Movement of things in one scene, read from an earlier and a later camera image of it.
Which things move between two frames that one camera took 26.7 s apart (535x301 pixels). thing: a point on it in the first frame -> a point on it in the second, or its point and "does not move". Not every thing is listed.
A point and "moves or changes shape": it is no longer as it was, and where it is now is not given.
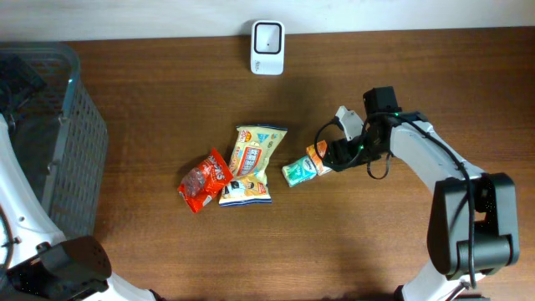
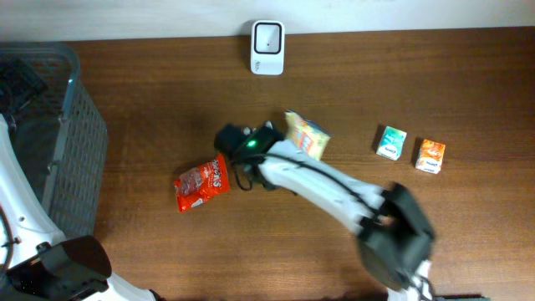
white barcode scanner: [267, 48] does not move
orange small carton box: [320, 166] moves or changes shape
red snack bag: [201, 181] moves or changes shape
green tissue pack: [299, 171] moves or changes shape
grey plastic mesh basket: [61, 138] does not move
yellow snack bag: [247, 183] -> [308, 137]
